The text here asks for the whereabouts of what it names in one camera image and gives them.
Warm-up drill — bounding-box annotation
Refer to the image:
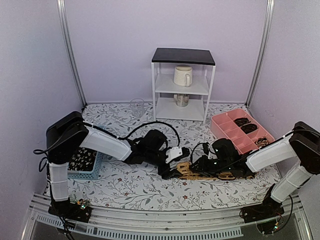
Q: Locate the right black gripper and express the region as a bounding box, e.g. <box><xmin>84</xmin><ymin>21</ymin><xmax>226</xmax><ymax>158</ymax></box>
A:
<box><xmin>189</xmin><ymin>154</ymin><xmax>232</xmax><ymax>177</ymax></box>

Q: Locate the yellow beetle-print tie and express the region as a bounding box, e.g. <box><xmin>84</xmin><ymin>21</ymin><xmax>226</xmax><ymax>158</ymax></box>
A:
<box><xmin>176</xmin><ymin>161</ymin><xmax>236</xmax><ymax>181</ymax></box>

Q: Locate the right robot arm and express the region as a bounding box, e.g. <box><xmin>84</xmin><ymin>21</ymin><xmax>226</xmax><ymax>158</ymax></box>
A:
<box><xmin>189</xmin><ymin>121</ymin><xmax>320</xmax><ymax>218</ymax></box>

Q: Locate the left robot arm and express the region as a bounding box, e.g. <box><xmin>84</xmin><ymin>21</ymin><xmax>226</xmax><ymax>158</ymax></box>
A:
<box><xmin>33</xmin><ymin>111</ymin><xmax>190</xmax><ymax>217</ymax></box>

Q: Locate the floral table mat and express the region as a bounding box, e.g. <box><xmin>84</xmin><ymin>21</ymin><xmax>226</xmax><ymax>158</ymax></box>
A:
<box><xmin>68</xmin><ymin>103</ymin><xmax>281</xmax><ymax>211</ymax></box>

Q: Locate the pink divided organizer tray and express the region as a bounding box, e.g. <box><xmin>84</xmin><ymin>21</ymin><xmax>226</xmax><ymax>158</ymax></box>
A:
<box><xmin>210</xmin><ymin>108</ymin><xmax>275</xmax><ymax>154</ymax></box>

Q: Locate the rolled black tie in tray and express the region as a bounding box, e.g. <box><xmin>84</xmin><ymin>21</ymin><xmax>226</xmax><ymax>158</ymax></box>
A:
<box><xmin>240</xmin><ymin>123</ymin><xmax>258</xmax><ymax>134</ymax></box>

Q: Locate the rolled yellow-black tie in tray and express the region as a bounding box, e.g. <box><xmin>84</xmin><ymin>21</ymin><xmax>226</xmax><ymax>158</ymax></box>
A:
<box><xmin>254</xmin><ymin>136</ymin><xmax>272</xmax><ymax>148</ymax></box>

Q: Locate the blue plastic basket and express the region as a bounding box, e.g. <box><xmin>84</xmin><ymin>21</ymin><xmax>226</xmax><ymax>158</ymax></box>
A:
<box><xmin>67</xmin><ymin>151</ymin><xmax>105</xmax><ymax>180</ymax></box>

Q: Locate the clear glass cup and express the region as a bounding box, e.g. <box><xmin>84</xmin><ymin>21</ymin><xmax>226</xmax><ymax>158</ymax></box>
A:
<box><xmin>130</xmin><ymin>98</ymin><xmax>145</xmax><ymax>118</ymax></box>

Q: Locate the black white-patterned tie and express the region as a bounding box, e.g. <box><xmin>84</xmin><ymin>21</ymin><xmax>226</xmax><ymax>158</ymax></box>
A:
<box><xmin>68</xmin><ymin>147</ymin><xmax>97</xmax><ymax>172</ymax></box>

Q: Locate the white shelf with black top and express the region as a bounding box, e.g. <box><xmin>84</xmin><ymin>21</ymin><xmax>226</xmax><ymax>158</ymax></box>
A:
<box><xmin>151</xmin><ymin>47</ymin><xmax>216</xmax><ymax>123</ymax></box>

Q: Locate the cream ceramic mug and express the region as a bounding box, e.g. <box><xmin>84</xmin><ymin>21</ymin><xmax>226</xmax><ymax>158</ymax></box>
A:
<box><xmin>173</xmin><ymin>65</ymin><xmax>193</xmax><ymax>87</ymax></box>

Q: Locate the front aluminium rail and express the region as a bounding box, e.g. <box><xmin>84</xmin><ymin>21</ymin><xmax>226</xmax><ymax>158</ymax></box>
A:
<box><xmin>21</xmin><ymin>192</ymin><xmax>313</xmax><ymax>240</ymax></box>

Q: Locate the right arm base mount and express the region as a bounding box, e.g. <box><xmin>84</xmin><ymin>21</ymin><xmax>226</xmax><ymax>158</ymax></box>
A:
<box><xmin>239</xmin><ymin>196</ymin><xmax>285</xmax><ymax>223</ymax></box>

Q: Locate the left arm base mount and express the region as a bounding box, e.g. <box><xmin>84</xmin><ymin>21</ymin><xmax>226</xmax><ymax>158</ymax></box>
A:
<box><xmin>48</xmin><ymin>199</ymin><xmax>92</xmax><ymax>223</ymax></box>

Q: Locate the right aluminium frame post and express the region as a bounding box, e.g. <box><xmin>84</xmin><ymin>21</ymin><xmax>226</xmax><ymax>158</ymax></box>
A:
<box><xmin>245</xmin><ymin>0</ymin><xmax>275</xmax><ymax>109</ymax></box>

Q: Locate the aluminium frame post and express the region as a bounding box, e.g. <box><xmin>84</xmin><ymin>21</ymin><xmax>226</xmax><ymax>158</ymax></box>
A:
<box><xmin>245</xmin><ymin>0</ymin><xmax>275</xmax><ymax>109</ymax></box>
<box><xmin>56</xmin><ymin>0</ymin><xmax>88</xmax><ymax>108</ymax></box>

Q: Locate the left aluminium frame post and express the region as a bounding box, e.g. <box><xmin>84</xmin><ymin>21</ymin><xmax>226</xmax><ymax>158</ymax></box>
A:
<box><xmin>56</xmin><ymin>0</ymin><xmax>88</xmax><ymax>108</ymax></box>

